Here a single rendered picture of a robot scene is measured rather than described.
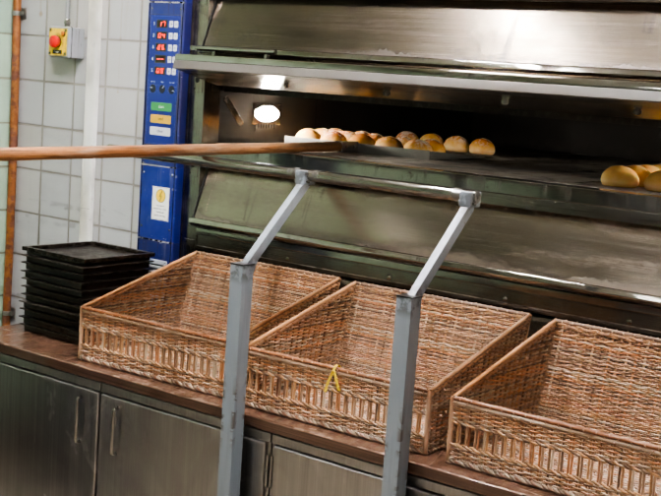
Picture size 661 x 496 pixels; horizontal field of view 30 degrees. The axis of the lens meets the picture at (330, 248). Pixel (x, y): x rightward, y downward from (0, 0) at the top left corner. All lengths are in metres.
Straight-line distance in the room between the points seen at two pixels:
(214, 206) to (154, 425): 0.81
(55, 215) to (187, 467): 1.39
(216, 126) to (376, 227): 0.72
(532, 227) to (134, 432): 1.17
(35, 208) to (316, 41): 1.34
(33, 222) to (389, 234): 1.51
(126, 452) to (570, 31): 1.58
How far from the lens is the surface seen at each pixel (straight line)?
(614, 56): 3.05
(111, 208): 4.12
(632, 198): 3.04
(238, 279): 2.94
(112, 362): 3.43
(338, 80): 3.31
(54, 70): 4.32
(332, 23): 3.52
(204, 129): 3.83
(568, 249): 3.12
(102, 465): 3.45
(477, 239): 3.24
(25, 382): 3.65
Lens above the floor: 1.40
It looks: 8 degrees down
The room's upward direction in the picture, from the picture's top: 4 degrees clockwise
